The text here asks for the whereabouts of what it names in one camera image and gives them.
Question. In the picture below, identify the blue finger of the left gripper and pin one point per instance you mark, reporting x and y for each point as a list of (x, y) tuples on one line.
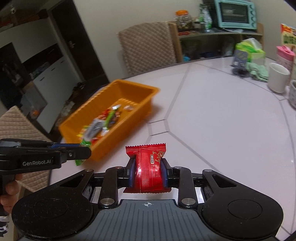
[(59, 145)]

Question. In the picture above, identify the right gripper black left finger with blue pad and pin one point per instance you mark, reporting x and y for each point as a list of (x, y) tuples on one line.
[(114, 179)]

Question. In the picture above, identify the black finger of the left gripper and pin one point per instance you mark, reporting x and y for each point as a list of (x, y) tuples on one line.
[(69, 154)]

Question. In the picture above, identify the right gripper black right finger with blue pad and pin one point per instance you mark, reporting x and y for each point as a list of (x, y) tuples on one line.
[(183, 179)]

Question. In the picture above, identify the green brown snack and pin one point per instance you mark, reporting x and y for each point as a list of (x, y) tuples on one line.
[(83, 152)]

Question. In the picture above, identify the large red snack packet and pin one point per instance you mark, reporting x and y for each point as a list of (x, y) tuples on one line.
[(148, 175)]

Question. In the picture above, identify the snacks pile in tray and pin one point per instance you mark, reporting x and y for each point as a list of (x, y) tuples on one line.
[(102, 124)]

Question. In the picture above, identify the person left hand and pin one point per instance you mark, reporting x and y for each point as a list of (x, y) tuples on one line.
[(12, 189)]

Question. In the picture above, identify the beige quilted chair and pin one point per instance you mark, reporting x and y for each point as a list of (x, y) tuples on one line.
[(146, 47), (15, 125)]

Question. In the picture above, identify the white cabinet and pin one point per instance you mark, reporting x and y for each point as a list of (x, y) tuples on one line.
[(55, 84)]

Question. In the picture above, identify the orange plastic tray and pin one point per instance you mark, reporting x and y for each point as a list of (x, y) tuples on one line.
[(118, 92)]

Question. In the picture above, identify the green folded cloth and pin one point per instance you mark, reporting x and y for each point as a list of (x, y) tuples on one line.
[(257, 72)]

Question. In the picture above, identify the wooden shelf unit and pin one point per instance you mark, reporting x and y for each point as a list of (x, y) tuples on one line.
[(198, 44)]

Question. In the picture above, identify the grey phone stand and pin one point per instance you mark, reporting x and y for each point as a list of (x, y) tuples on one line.
[(239, 64)]

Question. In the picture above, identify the patterned white bowl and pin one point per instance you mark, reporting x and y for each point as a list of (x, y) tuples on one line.
[(292, 94)]

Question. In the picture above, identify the white ceramic mug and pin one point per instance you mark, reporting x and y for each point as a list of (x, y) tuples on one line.
[(278, 77)]

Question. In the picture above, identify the green tissue pack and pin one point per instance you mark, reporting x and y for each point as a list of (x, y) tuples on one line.
[(255, 51)]

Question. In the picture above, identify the glass jar orange lid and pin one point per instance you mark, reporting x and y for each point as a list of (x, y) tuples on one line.
[(183, 20)]

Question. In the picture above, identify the pink lidded container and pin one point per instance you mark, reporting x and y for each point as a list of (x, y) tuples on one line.
[(285, 57)]

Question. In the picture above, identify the green bag on shelf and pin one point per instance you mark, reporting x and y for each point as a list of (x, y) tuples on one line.
[(205, 17)]

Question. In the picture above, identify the teal toaster oven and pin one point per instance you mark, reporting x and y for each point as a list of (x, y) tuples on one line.
[(236, 15)]

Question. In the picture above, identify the sunflower seed bag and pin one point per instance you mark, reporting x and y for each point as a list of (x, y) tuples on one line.
[(288, 36)]

